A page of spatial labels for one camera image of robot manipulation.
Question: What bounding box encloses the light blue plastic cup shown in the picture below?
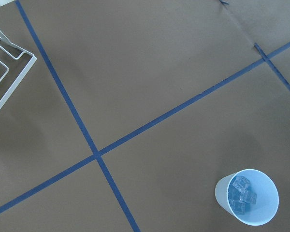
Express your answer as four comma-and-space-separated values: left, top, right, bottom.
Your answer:
215, 169, 279, 226

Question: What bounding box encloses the white wire cup rack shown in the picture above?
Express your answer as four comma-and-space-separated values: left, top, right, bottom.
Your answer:
0, 30, 37, 110

